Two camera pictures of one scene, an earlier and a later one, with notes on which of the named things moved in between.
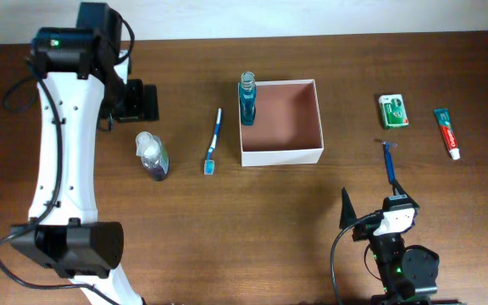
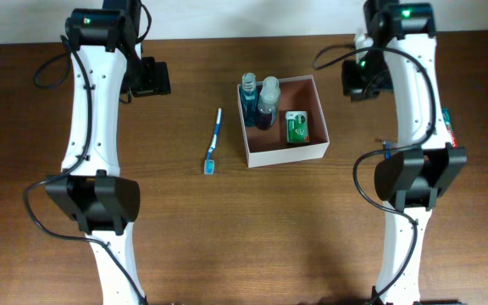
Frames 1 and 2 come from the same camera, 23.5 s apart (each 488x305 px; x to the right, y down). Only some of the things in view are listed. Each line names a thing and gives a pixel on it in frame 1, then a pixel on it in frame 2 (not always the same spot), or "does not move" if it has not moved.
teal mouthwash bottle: [247, 98] does not move
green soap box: [393, 110] to [297, 126]
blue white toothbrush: [209, 166] does not move
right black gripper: [347, 213] to [357, 91]
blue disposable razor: [389, 160] does not move
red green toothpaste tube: [445, 122] does not move
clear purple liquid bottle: [153, 155] to [268, 103]
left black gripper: [141, 109] to [157, 79]
